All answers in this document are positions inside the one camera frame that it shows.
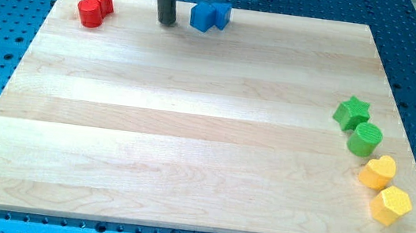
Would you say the light wooden board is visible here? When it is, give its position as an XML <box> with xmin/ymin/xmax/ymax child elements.
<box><xmin>0</xmin><ymin>0</ymin><xmax>416</xmax><ymax>233</ymax></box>

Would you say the green star block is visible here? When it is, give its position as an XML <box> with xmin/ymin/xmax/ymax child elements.
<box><xmin>332</xmin><ymin>96</ymin><xmax>370</xmax><ymax>131</ymax></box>

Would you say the yellow heart block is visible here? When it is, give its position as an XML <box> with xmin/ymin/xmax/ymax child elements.
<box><xmin>358</xmin><ymin>155</ymin><xmax>397</xmax><ymax>190</ymax></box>

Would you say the yellow hexagon block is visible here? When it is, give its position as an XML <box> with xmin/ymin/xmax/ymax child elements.
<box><xmin>369</xmin><ymin>186</ymin><xmax>413</xmax><ymax>226</ymax></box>

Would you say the blue cube block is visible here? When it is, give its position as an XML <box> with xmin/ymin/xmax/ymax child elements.
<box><xmin>189</xmin><ymin>2</ymin><xmax>216</xmax><ymax>32</ymax></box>

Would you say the blue angular block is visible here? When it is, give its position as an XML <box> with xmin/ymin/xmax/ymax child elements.
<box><xmin>212</xmin><ymin>2</ymin><xmax>233</xmax><ymax>30</ymax></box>

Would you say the green cylinder block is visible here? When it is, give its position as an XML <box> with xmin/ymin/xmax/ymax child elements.
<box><xmin>347</xmin><ymin>122</ymin><xmax>383</xmax><ymax>157</ymax></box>

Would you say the red cylinder block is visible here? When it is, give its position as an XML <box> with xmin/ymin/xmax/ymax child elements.
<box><xmin>77</xmin><ymin>0</ymin><xmax>103</xmax><ymax>28</ymax></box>

